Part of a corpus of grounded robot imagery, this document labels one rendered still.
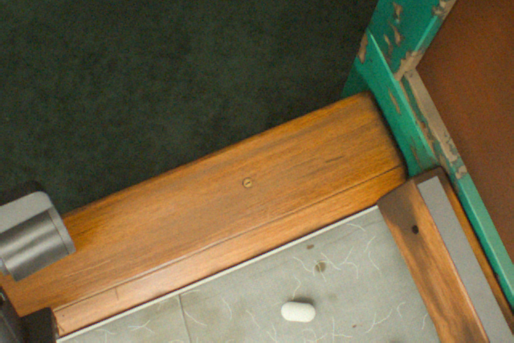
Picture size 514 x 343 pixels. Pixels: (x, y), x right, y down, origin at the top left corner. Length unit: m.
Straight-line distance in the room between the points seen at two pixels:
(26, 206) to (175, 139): 1.00
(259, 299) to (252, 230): 0.07
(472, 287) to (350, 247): 0.16
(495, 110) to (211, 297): 0.36
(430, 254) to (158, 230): 0.28
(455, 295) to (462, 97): 0.18
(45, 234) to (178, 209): 0.20
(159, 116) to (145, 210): 0.84
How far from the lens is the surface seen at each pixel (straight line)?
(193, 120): 1.59
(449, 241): 0.68
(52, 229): 0.60
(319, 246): 0.78
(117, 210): 0.77
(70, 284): 0.77
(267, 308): 0.77
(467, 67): 0.61
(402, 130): 0.77
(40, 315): 0.68
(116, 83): 1.64
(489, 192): 0.66
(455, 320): 0.71
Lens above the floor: 1.51
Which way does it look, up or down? 75 degrees down
